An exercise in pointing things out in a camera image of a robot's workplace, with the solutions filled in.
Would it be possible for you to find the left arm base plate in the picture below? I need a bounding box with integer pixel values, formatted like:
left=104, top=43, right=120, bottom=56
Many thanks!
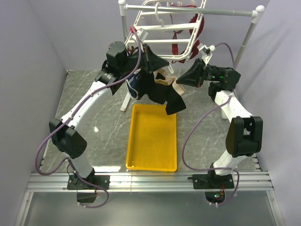
left=67, top=174, right=110, bottom=204

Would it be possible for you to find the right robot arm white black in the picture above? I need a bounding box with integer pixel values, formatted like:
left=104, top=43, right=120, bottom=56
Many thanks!
left=177, top=58, right=263, bottom=189

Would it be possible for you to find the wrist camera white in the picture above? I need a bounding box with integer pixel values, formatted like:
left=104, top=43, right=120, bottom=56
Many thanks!
left=198, top=43, right=215, bottom=66
left=129, top=26, right=148, bottom=43

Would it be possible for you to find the white clip hanger frame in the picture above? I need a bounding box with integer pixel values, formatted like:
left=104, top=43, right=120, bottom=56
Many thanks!
left=134, top=0, right=206, bottom=62

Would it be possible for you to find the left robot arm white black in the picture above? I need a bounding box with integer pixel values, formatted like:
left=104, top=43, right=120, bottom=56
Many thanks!
left=49, top=41, right=169, bottom=189

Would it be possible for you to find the white drying rack stand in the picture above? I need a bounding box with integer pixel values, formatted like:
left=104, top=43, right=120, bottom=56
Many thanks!
left=118, top=0, right=265, bottom=112

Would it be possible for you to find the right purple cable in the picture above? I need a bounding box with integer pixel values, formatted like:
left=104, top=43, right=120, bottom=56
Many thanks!
left=181, top=42, right=240, bottom=206

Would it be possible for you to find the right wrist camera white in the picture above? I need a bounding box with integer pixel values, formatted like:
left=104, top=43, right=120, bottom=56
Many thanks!
left=198, top=43, right=215, bottom=66

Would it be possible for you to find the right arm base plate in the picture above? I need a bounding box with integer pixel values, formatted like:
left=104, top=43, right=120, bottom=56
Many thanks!
left=192, top=173, right=236, bottom=205

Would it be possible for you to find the navy blue underwear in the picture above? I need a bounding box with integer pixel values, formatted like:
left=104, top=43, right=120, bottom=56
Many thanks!
left=125, top=69, right=142, bottom=100

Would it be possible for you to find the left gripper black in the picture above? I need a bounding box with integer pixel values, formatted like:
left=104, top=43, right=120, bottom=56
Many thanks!
left=119, top=43, right=168, bottom=74

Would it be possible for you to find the yellow plastic tray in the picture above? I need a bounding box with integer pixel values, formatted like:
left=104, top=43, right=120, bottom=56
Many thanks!
left=126, top=104, right=177, bottom=172

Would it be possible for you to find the red bra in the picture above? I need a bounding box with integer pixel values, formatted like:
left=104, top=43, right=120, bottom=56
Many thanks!
left=170, top=3, right=205, bottom=64

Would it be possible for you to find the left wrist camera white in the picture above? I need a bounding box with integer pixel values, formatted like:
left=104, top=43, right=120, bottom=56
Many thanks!
left=129, top=26, right=148, bottom=43

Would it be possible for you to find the black underwear beige waistband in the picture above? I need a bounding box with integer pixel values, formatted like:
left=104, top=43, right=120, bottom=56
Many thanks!
left=138, top=69, right=186, bottom=115

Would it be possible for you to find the aluminium mounting rail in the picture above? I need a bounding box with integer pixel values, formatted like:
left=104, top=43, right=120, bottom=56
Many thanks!
left=26, top=171, right=274, bottom=193

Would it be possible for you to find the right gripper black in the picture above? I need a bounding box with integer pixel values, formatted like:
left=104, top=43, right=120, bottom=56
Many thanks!
left=176, top=59, right=224, bottom=89

